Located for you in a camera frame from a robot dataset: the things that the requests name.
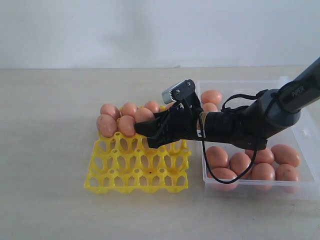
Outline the clear plastic container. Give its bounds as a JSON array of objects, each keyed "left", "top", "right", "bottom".
[{"left": 196, "top": 76, "right": 320, "bottom": 201}]

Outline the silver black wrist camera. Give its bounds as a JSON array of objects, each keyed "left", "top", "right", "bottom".
[{"left": 161, "top": 79, "right": 196, "bottom": 105}]

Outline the brown egg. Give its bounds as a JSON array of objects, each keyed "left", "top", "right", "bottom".
[
  {"left": 211, "top": 167, "right": 237, "bottom": 181},
  {"left": 250, "top": 162, "right": 276, "bottom": 181},
  {"left": 270, "top": 144, "right": 301, "bottom": 168},
  {"left": 254, "top": 147, "right": 275, "bottom": 165},
  {"left": 229, "top": 152, "right": 251, "bottom": 176},
  {"left": 206, "top": 146, "right": 229, "bottom": 169},
  {"left": 96, "top": 114, "right": 118, "bottom": 138},
  {"left": 118, "top": 115, "right": 136, "bottom": 138},
  {"left": 200, "top": 90, "right": 222, "bottom": 105},
  {"left": 135, "top": 107, "right": 155, "bottom": 123},
  {"left": 202, "top": 102, "right": 219, "bottom": 112},
  {"left": 275, "top": 164, "right": 301, "bottom": 182}
]

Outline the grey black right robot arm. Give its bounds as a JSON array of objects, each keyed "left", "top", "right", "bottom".
[{"left": 134, "top": 60, "right": 320, "bottom": 150}]

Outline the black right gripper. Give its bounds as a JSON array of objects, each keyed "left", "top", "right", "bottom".
[{"left": 134, "top": 93, "right": 203, "bottom": 149}]

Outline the brown egg packed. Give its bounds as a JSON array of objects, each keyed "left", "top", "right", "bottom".
[
  {"left": 165, "top": 102, "right": 175, "bottom": 110},
  {"left": 121, "top": 102, "right": 138, "bottom": 118},
  {"left": 144, "top": 100, "right": 160, "bottom": 113},
  {"left": 100, "top": 103, "right": 121, "bottom": 120}
]

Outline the yellow plastic egg tray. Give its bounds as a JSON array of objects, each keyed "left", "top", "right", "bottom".
[{"left": 84, "top": 118, "right": 191, "bottom": 194}]

